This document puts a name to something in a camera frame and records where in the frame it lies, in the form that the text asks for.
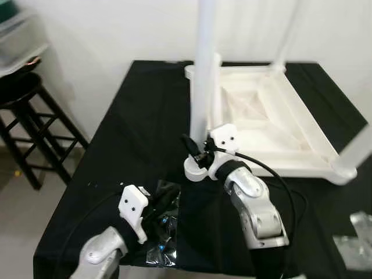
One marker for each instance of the black round stool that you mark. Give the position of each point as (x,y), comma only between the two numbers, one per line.
(29,116)

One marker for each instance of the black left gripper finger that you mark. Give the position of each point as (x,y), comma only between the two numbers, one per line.
(168,195)

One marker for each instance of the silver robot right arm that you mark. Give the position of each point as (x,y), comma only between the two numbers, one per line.
(256,203)

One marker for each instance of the crumpled clear tape patch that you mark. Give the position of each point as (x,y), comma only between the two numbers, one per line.
(165,238)

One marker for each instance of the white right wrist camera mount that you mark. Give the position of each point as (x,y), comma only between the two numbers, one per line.
(224,139)

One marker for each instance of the grey tape piece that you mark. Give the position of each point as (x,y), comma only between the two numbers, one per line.
(171,61)

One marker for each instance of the grey translucent tape patch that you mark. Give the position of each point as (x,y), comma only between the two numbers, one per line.
(357,244)

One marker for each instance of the white plastic children table top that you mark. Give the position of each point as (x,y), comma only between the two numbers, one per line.
(279,116)

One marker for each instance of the clear plastic food container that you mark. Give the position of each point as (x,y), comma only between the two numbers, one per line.
(23,40)

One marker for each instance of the green lidded plastic container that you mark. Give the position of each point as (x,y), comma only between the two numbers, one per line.
(7,10)

